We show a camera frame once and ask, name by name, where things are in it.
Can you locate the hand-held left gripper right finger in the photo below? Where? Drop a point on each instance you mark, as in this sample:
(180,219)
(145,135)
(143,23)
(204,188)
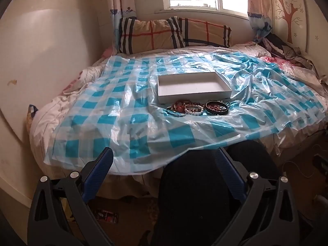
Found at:
(230,174)

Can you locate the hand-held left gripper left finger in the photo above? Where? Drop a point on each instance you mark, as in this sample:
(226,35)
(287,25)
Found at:
(100,174)

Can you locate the white cardboard box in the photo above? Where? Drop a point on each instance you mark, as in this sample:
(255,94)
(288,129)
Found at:
(189,84)

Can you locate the red packet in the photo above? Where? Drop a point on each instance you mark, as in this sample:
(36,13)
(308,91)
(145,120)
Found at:
(106,215)

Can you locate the person's dark trousers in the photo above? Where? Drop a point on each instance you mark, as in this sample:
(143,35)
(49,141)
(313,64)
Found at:
(194,197)

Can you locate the blue checked plastic sheet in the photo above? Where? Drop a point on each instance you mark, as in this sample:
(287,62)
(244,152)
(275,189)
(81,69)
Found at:
(115,102)

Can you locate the engraved silver bangle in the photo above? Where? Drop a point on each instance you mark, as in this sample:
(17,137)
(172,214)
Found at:
(176,114)

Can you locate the dark object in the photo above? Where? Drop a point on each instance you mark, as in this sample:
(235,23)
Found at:
(320,162)

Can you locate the pile of clothes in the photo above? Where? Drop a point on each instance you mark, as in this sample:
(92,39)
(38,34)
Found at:
(287,50)

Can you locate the plaid pillow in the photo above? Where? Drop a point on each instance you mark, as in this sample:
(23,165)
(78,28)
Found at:
(146,34)
(205,33)

